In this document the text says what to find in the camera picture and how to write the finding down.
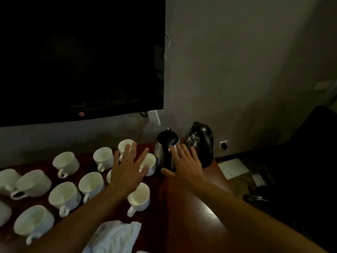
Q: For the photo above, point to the black and steel kettle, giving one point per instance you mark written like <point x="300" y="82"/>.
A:
<point x="204" y="144"/>

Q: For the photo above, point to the person's left hand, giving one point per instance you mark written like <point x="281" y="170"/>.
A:
<point x="126" y="173"/>

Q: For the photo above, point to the person's right forearm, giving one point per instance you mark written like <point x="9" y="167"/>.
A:
<point x="250" y="223"/>

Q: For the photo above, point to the white crumpled cloth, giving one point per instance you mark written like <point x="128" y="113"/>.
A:
<point x="115" y="237"/>

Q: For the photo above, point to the black wall television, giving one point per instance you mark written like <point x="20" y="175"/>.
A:
<point x="79" y="50"/>

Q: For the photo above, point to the small white card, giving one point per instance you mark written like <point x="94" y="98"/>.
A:
<point x="258" y="179"/>

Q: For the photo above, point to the shiny metal object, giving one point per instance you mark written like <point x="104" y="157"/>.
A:
<point x="255" y="198"/>

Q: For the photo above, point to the black power plug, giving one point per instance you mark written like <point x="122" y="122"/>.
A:
<point x="224" y="146"/>

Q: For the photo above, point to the person's left forearm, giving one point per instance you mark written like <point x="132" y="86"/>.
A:
<point x="79" y="223"/>

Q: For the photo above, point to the black chair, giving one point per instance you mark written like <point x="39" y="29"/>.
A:
<point x="316" y="144"/>

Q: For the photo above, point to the steel kettle with black lid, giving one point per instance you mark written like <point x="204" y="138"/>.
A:
<point x="162" y="144"/>

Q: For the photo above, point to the dark red wooden table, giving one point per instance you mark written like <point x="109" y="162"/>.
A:
<point x="184" y="208"/>

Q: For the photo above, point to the person's right hand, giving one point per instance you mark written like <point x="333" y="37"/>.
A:
<point x="188" y="168"/>

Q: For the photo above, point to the white paper sheet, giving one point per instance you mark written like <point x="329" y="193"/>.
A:
<point x="233" y="168"/>

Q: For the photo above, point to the white wall socket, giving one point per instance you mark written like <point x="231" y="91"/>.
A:
<point x="220" y="143"/>

